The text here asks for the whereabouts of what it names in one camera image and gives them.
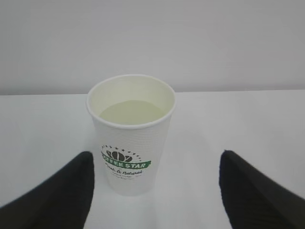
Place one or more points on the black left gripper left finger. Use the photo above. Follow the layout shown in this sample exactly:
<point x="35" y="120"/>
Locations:
<point x="62" y="201"/>

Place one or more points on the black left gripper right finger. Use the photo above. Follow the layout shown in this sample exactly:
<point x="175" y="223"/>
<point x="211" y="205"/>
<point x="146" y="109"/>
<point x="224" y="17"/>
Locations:
<point x="254" y="201"/>

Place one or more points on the white paper cup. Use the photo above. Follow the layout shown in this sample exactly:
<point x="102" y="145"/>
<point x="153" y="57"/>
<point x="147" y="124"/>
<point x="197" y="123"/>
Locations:
<point x="131" y="153"/>

